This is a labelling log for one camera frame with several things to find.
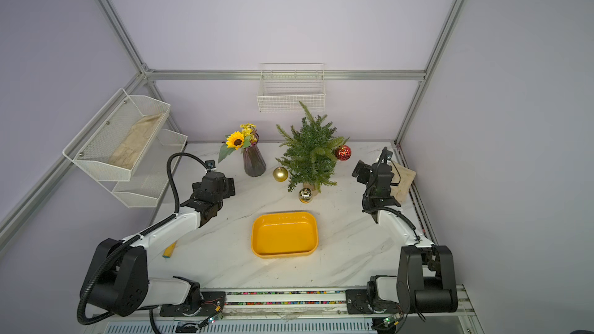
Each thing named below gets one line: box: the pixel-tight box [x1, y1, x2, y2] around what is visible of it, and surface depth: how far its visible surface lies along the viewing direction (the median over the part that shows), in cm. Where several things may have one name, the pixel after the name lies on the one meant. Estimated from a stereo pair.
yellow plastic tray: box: [251, 213, 320, 260], surface depth 89 cm
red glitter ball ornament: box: [334, 144, 352, 162], surface depth 77 cm
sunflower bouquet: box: [218, 122, 260, 164], surface depth 90 cm
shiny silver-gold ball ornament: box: [298, 187, 313, 205], surface depth 85 cm
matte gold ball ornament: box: [272, 166, 289, 183], surface depth 85 cm
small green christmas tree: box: [275, 101, 350, 198], surface depth 80 cm
